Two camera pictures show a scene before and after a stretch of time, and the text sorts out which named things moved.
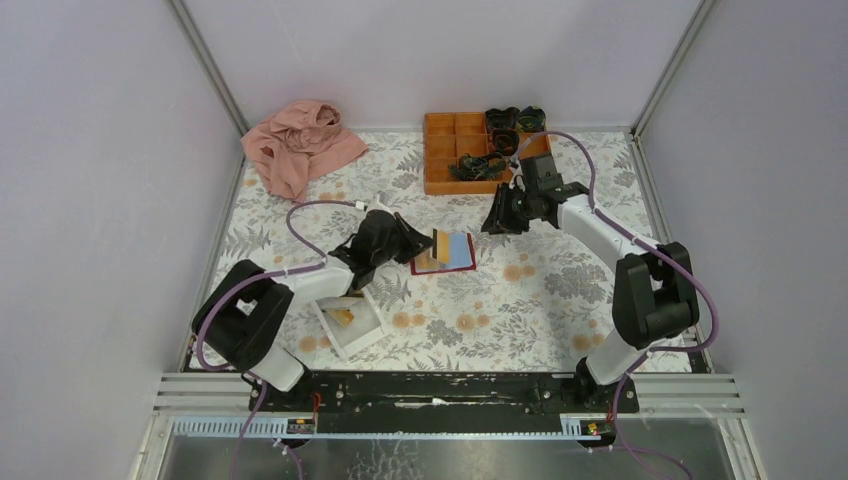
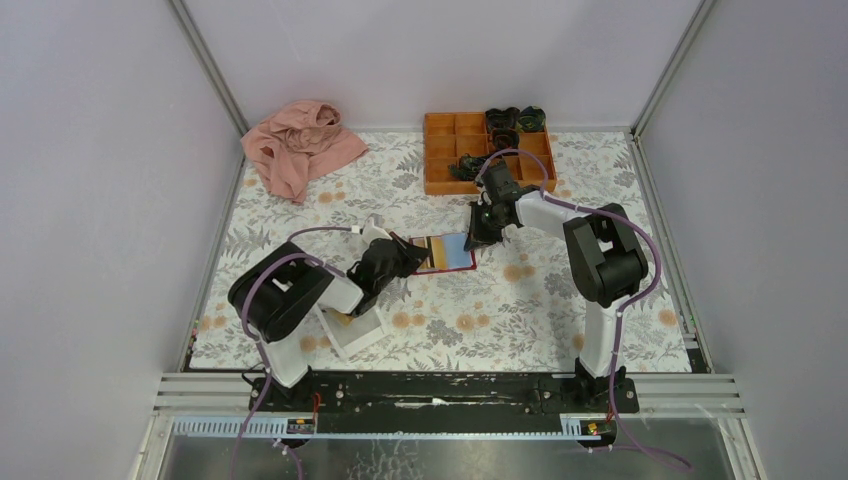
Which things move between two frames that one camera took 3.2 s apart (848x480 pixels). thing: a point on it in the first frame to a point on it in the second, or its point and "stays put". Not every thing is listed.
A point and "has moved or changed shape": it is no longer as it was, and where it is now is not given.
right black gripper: (498, 220) to (477, 237)
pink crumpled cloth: (301, 141) stays put
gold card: (443, 246) has moved or changed shape
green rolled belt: (531, 119) stays put
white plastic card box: (352, 322) stays put
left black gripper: (414, 242) to (412, 256)
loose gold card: (344, 316) stays put
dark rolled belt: (505, 141) stays put
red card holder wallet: (454, 251) stays put
